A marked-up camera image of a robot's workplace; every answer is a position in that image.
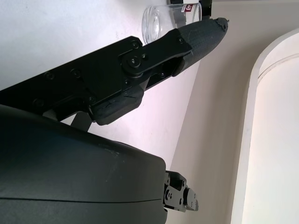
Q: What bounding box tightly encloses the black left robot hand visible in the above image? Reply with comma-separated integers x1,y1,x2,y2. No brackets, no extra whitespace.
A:
168,0,213,17

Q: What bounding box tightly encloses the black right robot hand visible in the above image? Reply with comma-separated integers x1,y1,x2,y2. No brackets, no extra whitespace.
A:
0,17,229,224

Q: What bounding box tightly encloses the clear glass cup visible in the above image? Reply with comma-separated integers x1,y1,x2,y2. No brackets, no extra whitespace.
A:
142,1,203,45

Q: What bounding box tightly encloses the white rounded panel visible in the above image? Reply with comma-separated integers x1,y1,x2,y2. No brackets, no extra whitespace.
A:
230,29,299,224

